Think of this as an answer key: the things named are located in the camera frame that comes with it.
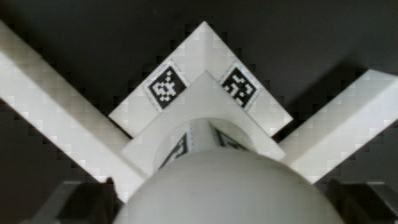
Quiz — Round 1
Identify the white front fence bar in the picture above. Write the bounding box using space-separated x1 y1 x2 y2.
0 21 143 201

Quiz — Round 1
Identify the white lamp base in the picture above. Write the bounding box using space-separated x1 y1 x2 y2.
109 24 291 174

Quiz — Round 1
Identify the white fence bar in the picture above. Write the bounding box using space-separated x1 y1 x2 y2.
278 70 398 183
0 21 143 201

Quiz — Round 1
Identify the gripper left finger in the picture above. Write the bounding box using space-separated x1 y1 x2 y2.
19 179 122 224

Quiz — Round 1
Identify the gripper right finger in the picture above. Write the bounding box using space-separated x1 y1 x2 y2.
324 180 398 224

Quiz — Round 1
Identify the white lamp bulb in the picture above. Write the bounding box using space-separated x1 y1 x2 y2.
113 119 344 224

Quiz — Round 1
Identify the white right fence bar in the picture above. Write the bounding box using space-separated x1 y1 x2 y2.
278 70 398 183

